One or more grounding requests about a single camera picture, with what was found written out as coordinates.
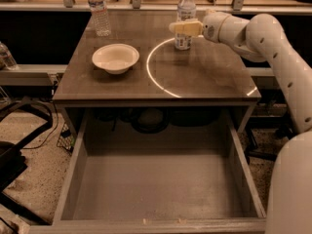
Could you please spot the clear water bottle on table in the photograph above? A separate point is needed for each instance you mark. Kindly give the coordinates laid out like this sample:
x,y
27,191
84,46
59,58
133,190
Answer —
x,y
100,17

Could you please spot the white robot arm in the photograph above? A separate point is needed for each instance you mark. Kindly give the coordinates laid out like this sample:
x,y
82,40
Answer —
x,y
262,38

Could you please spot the white labelled plastic bottle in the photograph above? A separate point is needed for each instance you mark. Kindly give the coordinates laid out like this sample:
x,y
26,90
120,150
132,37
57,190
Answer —
x,y
186,10

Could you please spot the white bowl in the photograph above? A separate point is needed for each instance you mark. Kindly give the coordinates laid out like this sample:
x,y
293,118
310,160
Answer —
x,y
115,58

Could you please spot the black stool at right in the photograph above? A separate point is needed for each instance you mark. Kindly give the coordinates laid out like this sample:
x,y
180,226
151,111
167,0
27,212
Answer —
x,y
265,130

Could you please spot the grey open drawer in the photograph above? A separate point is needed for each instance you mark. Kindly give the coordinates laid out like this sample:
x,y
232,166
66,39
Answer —
x,y
181,181

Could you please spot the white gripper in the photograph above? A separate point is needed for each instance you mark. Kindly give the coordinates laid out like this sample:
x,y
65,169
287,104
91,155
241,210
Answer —
x,y
212,27

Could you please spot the clear bottle at left edge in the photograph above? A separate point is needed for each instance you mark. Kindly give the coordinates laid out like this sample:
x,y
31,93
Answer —
x,y
6,59

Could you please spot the black chair at left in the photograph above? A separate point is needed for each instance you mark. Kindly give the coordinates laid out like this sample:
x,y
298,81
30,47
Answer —
x,y
12,162

